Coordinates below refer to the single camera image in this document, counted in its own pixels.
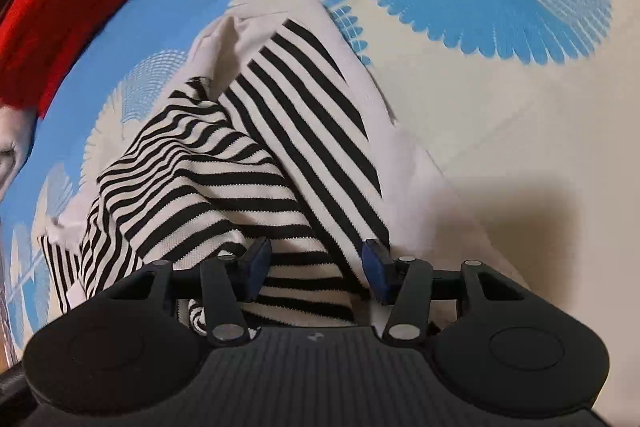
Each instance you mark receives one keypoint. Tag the black white striped shirt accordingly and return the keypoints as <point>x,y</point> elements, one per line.
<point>225,167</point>

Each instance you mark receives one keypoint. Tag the red folded blanket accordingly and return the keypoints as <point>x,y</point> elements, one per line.
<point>75,7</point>

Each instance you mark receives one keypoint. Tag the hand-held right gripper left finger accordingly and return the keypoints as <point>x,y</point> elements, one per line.
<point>257,268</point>

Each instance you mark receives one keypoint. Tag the white fluffy folded blanket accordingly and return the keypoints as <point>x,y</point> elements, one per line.
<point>12,147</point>

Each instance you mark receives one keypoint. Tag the blue cream patterned bedsheet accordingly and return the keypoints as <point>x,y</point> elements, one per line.
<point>500,132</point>

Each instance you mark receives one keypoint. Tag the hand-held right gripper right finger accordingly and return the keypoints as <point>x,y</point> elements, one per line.
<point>377,274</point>

